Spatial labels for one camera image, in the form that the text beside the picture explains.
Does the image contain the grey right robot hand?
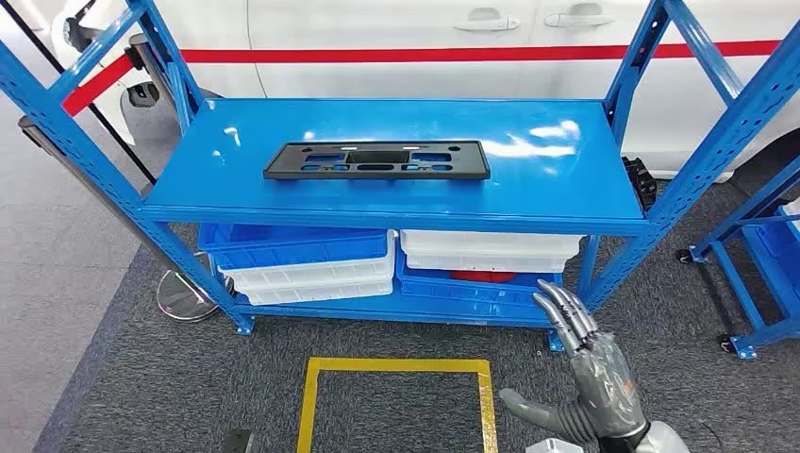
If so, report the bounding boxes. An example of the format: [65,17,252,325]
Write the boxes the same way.
[498,279,651,446]

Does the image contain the black plastic plate frame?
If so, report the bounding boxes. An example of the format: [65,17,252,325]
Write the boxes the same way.
[262,140,492,182]

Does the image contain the blue metal shelf rack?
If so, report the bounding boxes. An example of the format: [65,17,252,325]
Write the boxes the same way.
[0,0,800,339]

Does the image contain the blue wheeled rack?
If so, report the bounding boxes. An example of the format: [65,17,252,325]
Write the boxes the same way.
[677,156,800,362]

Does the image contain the red round item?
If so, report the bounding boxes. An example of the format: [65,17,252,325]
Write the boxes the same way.
[451,270,519,284]

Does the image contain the white car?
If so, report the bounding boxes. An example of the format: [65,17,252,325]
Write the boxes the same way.
[0,0,800,182]

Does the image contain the red barrier belt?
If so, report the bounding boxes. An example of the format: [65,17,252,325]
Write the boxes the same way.
[60,40,782,118]

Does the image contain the thin black pole stand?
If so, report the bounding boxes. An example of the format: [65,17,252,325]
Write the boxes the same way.
[0,0,158,186]

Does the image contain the chrome stanchion post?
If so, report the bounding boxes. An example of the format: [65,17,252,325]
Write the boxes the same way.
[17,115,236,324]

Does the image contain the grey black-headed stanchion post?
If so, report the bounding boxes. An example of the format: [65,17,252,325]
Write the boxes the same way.
[126,32,189,126]

